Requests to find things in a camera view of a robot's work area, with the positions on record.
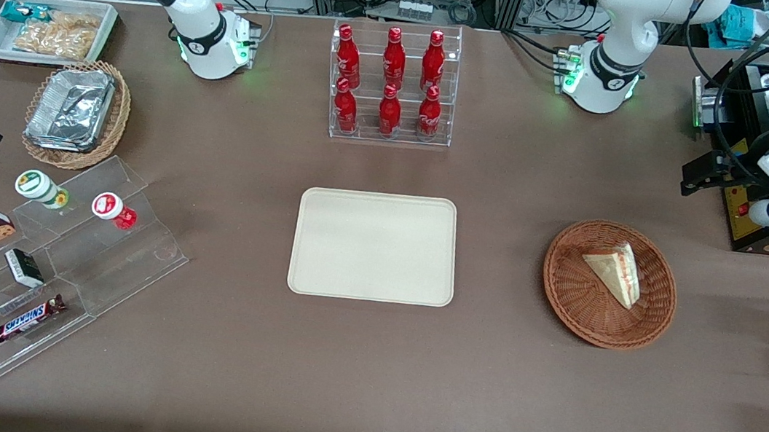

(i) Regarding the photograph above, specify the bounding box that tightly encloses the triangular sandwich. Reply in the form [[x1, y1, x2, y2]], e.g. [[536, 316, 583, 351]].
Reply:
[[576, 237, 647, 311]]

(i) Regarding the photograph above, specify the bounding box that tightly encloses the light wicker basket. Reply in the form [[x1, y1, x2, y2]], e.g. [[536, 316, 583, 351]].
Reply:
[[18, 52, 136, 176]]

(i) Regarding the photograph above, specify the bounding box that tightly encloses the round brown wicker basket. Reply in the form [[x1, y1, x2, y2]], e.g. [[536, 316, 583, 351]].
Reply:
[[535, 214, 685, 356]]

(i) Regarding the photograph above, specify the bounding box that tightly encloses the cream plastic tray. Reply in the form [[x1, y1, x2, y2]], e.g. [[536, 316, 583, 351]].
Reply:
[[285, 181, 465, 313]]

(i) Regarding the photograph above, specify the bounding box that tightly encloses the green lid drink cup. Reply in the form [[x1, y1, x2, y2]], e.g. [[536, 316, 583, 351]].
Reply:
[[12, 168, 74, 212]]

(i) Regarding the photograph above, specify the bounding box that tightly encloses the aluminium foil container stack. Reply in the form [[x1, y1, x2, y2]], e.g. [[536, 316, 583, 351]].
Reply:
[[23, 61, 117, 157]]

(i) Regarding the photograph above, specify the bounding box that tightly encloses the clear bag of chips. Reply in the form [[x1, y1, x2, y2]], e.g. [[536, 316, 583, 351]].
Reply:
[[12, 18, 98, 63], [48, 9, 103, 36]]

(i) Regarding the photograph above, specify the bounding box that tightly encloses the teal snack packet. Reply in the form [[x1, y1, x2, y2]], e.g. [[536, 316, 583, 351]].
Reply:
[[0, 0, 53, 28]]

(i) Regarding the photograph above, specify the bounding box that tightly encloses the teal plastic bag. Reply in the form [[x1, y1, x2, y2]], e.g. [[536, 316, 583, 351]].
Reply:
[[717, 4, 769, 49]]

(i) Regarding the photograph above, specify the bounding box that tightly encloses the small black box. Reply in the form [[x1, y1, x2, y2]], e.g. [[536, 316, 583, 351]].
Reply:
[[1, 247, 49, 290]]

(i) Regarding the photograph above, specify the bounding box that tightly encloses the red lid drink cup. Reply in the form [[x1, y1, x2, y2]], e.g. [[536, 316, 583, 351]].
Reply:
[[89, 190, 141, 232]]

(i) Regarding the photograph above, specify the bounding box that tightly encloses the clear acrylic stepped stand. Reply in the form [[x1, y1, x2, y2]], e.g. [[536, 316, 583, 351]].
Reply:
[[0, 141, 201, 425]]

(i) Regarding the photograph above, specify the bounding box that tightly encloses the snickers chocolate bar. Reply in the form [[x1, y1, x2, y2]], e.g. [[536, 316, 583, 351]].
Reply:
[[0, 287, 68, 352]]

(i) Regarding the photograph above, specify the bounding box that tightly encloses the red cola bottle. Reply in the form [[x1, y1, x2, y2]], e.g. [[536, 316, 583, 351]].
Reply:
[[415, 84, 445, 140], [376, 83, 406, 138], [419, 28, 449, 95], [331, 76, 363, 134], [331, 23, 368, 90], [379, 25, 410, 91]]

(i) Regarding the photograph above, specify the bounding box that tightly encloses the white power strip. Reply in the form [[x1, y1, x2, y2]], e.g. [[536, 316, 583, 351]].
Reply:
[[395, 0, 435, 23]]

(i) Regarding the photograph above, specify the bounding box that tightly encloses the clear acrylic bottle rack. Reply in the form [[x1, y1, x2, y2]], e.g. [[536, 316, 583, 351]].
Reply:
[[320, 12, 465, 154]]

